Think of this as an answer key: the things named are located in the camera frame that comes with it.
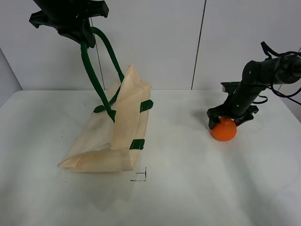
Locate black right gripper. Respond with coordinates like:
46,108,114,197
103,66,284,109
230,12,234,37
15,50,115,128
207,82,259,129

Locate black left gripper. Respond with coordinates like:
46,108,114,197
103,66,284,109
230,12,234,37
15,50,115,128
29,0,109,48

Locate orange with stem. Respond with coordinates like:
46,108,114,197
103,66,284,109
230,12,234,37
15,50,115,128
210,117,237,141

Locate white linen bag green handles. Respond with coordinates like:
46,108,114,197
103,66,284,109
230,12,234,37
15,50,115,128
58,27,153,173

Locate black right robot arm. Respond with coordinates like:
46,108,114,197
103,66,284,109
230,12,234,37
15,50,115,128
207,54,301,129

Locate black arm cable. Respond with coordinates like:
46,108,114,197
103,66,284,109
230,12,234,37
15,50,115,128
256,41,301,106

